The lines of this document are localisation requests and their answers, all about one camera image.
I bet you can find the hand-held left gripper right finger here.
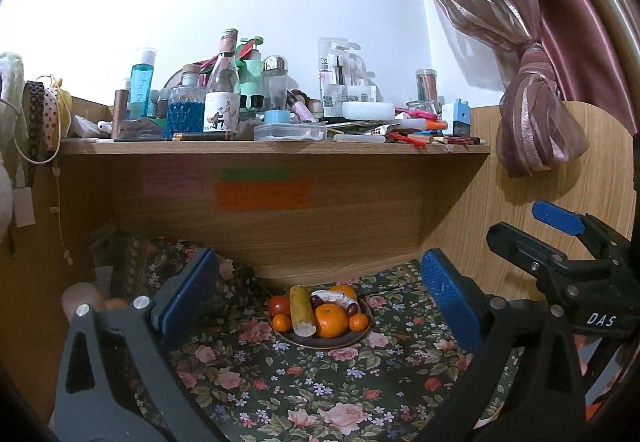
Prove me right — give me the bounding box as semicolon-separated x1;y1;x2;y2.
421;248;588;442

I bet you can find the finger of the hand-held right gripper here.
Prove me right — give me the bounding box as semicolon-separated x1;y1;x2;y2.
531;199;633;263
486;221;568;290

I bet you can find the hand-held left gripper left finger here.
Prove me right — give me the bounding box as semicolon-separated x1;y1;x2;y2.
52;247;226;442

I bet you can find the red tomato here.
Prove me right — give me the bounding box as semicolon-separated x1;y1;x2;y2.
268;295;292;319

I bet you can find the yellow corn cob piece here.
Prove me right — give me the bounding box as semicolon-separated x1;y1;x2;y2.
289;285;317;338

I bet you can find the plastic-wrapped pink white food piece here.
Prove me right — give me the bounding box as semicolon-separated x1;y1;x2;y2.
311;289;356;310

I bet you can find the brown round plate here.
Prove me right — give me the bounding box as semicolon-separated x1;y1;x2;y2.
270;294;374;350

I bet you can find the cream round mug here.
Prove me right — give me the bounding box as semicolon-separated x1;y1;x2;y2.
62;283;108;323

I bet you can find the wooden desk shelf unit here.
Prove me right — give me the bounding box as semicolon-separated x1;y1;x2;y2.
50;94;640;423

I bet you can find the orange sticky note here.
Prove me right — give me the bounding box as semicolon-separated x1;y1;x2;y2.
215;179;311;210

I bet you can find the green sticky note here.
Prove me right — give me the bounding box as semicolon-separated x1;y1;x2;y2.
221;167;291;182

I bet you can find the blue white pencil sharpener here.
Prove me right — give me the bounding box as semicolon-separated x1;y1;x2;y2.
441;99;472;137

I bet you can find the floral printed cloth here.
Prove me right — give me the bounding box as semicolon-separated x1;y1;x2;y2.
90;232;591;442

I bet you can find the black gold pen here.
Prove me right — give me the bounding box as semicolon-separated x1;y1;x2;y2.
172;132;236;142

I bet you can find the squat glass bottle blue liquid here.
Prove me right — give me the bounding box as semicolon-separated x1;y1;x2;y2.
167;64;207;139

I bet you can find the white charger plug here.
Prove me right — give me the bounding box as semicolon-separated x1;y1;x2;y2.
14;187;37;229

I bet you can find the clear bottle illustrated label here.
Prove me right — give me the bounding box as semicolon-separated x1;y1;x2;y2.
203;28;242;133

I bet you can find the clear tube of pink sticks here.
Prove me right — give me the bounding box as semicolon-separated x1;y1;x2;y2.
415;68;438;103

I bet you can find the clear plastic lidded box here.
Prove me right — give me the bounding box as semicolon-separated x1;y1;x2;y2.
253;122;328;142

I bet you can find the brown cosmetic tube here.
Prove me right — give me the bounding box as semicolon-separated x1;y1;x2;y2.
112;89;127;140

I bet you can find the pink satin curtain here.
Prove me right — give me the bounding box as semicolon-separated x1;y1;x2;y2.
515;0;637;123

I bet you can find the white rectangular case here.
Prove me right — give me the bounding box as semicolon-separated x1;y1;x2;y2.
342;102;396;121

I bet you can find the tall blue toner bottle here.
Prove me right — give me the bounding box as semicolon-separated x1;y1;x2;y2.
131;48;157;119

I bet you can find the pink lip gloss tube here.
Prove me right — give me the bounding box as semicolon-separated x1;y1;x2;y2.
286;92;313;123

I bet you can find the polka dot headband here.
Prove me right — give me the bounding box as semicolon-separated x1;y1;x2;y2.
42;89;62;149

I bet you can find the white labelled box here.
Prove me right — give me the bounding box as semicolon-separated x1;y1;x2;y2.
320;82;378;115

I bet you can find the clear bottle silver cap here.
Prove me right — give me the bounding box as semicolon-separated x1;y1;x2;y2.
262;55;290;113

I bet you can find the yellow hanging item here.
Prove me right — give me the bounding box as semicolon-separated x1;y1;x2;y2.
52;77;72;133

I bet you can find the black lace headband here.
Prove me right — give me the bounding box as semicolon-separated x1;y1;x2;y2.
24;81;58;164

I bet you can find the green pump bottle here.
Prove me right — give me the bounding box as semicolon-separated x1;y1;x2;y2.
235;37;266;110

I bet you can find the blister pack with brush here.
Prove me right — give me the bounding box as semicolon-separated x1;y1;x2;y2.
316;37;363;88

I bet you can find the beige earphone cable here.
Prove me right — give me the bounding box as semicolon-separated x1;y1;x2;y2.
49;162;74;266

